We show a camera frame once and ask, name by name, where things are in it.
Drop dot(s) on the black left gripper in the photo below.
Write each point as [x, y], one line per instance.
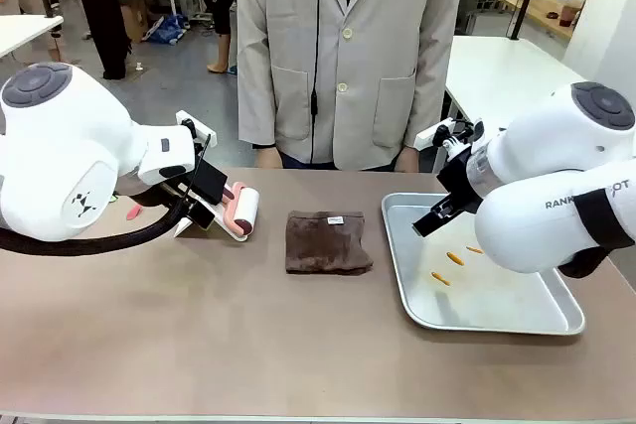
[144, 195]

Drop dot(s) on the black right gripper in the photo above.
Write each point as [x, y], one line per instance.
[459, 181]

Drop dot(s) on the pink white lint roller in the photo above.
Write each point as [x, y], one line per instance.
[246, 210]

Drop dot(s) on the brown towel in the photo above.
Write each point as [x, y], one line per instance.
[323, 245]

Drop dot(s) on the person's left forearm beige sleeve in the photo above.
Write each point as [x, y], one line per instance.
[437, 96]

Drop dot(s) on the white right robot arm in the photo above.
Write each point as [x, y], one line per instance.
[536, 225]

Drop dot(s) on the person's right forearm beige sleeve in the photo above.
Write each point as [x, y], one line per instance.
[256, 96]

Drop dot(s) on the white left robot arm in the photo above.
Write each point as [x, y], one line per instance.
[59, 146]

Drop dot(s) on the person's left hand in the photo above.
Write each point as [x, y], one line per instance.
[408, 160]

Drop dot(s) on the person's right hand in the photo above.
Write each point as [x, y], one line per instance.
[268, 158]

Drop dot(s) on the white folded roller stand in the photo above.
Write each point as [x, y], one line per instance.
[218, 228]

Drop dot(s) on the thick orange sauce smear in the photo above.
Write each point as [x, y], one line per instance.
[452, 258]

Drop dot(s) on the short orange sauce smear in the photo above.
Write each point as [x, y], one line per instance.
[474, 249]

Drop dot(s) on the long orange sauce smear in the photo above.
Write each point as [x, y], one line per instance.
[440, 278]

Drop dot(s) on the red paper scrap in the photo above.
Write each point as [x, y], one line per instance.
[133, 213]

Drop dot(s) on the green paper scrap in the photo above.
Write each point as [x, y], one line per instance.
[113, 199]

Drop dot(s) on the silver metal tray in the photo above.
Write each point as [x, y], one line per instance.
[472, 305]

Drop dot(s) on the white work table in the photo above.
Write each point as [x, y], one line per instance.
[25, 29]
[497, 71]

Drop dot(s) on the person in beige jacket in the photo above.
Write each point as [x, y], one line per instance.
[372, 46]

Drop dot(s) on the blue plastic bag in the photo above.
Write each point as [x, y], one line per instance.
[166, 31]

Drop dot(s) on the cardboard box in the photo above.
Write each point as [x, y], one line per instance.
[133, 22]

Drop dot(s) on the light wooden workbench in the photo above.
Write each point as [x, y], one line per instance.
[536, 12]

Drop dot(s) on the bottle with red drink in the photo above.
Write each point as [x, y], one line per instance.
[569, 14]

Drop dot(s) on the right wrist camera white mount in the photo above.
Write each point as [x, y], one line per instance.
[427, 136]

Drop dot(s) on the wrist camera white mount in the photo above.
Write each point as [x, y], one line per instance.
[184, 117]
[427, 136]

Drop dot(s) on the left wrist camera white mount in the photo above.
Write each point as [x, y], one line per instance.
[184, 117]

